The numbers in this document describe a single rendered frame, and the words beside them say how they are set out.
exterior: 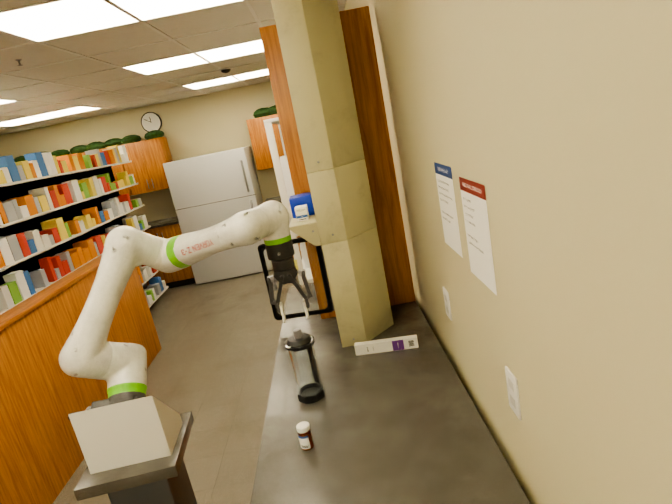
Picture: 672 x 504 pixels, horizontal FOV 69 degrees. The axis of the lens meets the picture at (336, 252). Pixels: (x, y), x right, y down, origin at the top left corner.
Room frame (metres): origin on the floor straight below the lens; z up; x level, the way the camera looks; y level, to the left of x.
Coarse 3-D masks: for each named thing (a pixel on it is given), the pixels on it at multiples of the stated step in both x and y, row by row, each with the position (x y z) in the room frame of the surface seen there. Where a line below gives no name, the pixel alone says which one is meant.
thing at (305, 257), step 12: (264, 252) 2.30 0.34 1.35; (300, 252) 2.28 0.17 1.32; (312, 252) 2.27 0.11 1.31; (300, 264) 2.28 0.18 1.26; (312, 264) 2.27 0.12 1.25; (324, 264) 2.27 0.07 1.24; (300, 276) 2.28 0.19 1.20; (312, 276) 2.27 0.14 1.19; (288, 288) 2.29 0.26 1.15; (312, 288) 2.27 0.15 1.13; (288, 300) 2.29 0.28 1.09; (300, 300) 2.28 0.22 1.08; (312, 300) 2.28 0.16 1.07; (324, 300) 2.27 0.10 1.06; (288, 312) 2.29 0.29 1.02; (300, 312) 2.29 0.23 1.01
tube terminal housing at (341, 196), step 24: (336, 168) 1.97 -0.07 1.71; (360, 168) 2.07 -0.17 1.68; (312, 192) 1.96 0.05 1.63; (336, 192) 1.96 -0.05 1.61; (360, 192) 2.05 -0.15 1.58; (336, 216) 1.96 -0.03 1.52; (360, 216) 2.03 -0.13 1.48; (336, 240) 1.96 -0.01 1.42; (360, 240) 2.01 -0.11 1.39; (336, 264) 1.96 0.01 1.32; (360, 264) 1.99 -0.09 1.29; (336, 288) 1.96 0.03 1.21; (360, 288) 1.97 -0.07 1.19; (384, 288) 2.08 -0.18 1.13; (336, 312) 1.96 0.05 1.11; (360, 312) 1.95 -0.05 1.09; (384, 312) 2.06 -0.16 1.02; (360, 336) 1.96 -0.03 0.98
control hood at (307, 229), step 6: (312, 216) 2.10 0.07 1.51; (294, 222) 2.05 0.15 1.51; (300, 222) 2.02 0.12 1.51; (306, 222) 1.99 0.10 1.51; (312, 222) 1.96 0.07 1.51; (294, 228) 1.96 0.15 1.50; (300, 228) 1.96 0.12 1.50; (306, 228) 1.96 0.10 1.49; (312, 228) 1.96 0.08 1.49; (300, 234) 1.96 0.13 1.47; (306, 234) 1.96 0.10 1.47; (312, 234) 1.96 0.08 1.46; (318, 234) 1.96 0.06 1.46; (306, 240) 1.96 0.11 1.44; (312, 240) 1.96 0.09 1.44; (318, 240) 1.96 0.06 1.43
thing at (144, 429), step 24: (96, 408) 1.40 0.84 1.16; (120, 408) 1.41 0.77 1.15; (144, 408) 1.41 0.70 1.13; (168, 408) 1.51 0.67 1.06; (96, 432) 1.40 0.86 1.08; (120, 432) 1.41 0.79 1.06; (144, 432) 1.41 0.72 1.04; (168, 432) 1.45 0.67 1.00; (96, 456) 1.40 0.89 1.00; (120, 456) 1.41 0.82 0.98; (144, 456) 1.41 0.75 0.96
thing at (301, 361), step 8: (312, 336) 1.62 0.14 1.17; (296, 352) 1.56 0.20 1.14; (304, 352) 1.56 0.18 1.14; (312, 352) 1.58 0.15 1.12; (296, 360) 1.57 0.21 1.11; (304, 360) 1.56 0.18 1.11; (312, 360) 1.58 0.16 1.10; (296, 368) 1.57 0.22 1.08; (304, 368) 1.56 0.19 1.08; (312, 368) 1.57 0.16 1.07; (296, 376) 1.58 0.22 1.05; (304, 376) 1.56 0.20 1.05; (312, 376) 1.57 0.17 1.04; (296, 384) 1.59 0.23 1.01; (304, 384) 1.56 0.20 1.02; (312, 384) 1.57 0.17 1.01; (320, 384) 1.59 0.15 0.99; (304, 392) 1.57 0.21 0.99; (312, 392) 1.56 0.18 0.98
